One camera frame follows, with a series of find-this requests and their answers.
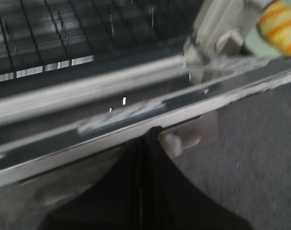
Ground golden striped bread roll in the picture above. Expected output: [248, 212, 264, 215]
[257, 0, 291, 56]

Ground light green round plate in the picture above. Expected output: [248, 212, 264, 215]
[245, 26, 283, 57]

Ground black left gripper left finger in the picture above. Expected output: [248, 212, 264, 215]
[39, 138, 142, 230]

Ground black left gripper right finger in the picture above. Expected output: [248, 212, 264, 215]
[142, 126, 252, 230]

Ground metal wire oven rack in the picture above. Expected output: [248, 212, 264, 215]
[0, 0, 165, 70]

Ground white glass oven door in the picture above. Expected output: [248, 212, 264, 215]
[0, 57, 291, 187]

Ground white Toshiba toaster oven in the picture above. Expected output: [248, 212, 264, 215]
[0, 0, 278, 127]

